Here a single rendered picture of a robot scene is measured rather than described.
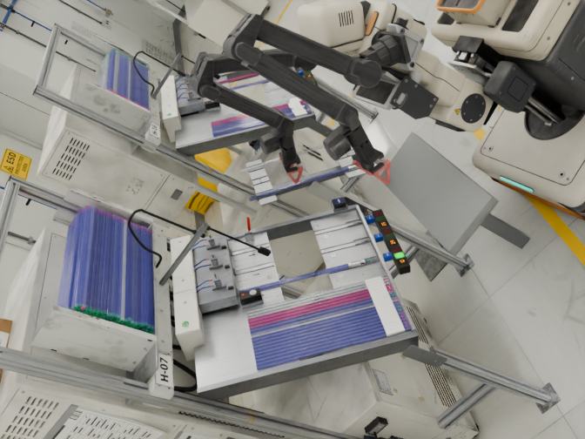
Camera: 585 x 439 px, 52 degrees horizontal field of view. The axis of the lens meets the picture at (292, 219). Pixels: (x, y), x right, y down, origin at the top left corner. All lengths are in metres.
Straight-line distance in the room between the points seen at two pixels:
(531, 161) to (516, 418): 1.00
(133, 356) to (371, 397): 0.83
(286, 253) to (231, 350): 1.60
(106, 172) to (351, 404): 1.65
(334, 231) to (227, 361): 0.68
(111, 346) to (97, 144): 1.36
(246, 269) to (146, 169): 1.04
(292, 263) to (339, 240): 1.33
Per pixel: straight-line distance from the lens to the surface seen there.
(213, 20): 6.58
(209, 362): 2.03
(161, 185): 3.17
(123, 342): 1.92
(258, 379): 1.95
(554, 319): 2.59
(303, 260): 3.63
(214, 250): 2.31
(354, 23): 1.92
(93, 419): 2.03
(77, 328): 1.88
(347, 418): 2.29
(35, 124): 5.23
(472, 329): 2.81
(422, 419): 2.39
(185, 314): 2.09
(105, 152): 3.07
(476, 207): 2.17
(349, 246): 2.29
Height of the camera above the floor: 2.11
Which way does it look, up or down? 30 degrees down
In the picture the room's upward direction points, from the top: 65 degrees counter-clockwise
